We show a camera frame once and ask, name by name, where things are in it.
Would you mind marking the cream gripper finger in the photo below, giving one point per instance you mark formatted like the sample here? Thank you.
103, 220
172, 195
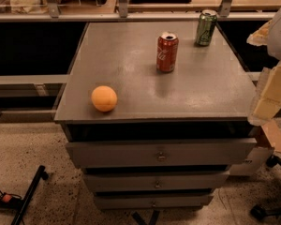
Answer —
267, 101
260, 37

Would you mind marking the green soda can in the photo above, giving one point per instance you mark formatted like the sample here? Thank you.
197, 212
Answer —
206, 26

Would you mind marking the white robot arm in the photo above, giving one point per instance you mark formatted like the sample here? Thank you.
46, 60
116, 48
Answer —
274, 50

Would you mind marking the red cola can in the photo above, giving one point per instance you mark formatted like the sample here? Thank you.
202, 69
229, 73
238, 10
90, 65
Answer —
167, 48

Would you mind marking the cardboard box on floor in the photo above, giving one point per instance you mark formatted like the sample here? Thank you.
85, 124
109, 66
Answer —
268, 142

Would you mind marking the grey drawer cabinet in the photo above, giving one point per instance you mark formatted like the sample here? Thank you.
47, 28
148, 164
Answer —
172, 137

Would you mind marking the orange fruit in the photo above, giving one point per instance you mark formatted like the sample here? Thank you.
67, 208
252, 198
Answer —
104, 98

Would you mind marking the black stand with red clamp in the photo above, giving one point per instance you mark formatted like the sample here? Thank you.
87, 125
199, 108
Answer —
18, 204

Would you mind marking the metal shelf rail frame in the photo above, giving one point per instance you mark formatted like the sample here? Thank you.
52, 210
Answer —
133, 10

